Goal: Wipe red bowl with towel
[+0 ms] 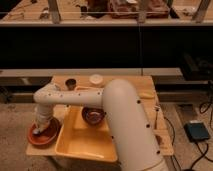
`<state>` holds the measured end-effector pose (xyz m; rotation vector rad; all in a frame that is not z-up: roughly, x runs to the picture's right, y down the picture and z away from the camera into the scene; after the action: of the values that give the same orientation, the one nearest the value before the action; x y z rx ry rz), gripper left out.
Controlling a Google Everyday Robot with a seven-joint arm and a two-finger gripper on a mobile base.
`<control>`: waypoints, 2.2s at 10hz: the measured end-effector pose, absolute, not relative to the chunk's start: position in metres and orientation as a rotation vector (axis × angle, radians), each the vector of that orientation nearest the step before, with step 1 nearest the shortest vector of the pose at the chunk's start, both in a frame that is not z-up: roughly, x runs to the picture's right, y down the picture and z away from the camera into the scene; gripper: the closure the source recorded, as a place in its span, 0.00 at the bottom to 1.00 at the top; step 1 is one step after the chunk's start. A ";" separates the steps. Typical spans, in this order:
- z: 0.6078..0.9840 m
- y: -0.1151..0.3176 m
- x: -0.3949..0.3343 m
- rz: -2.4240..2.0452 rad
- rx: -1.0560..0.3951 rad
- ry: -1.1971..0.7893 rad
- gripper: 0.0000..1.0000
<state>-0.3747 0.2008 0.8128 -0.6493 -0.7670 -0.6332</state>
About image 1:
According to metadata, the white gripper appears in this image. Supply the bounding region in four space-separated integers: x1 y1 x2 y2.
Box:
33 115 51 135

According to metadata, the red bowl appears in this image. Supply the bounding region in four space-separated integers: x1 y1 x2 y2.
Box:
27 118 60 146

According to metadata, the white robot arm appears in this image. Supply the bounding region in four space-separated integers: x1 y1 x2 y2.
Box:
34 79 169 171

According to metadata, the dark purple bowl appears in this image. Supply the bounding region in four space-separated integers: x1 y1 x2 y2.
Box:
82 107 105 125

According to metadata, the yellow plastic tub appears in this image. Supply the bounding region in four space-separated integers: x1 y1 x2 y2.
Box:
54 86 119 164

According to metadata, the small dark cup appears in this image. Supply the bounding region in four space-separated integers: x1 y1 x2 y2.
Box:
65 79 76 90

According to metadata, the black foot pedal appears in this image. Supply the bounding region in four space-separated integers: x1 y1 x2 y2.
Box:
184 123 210 142

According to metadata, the black floor cable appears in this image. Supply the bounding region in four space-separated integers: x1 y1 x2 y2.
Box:
163 99 213 171

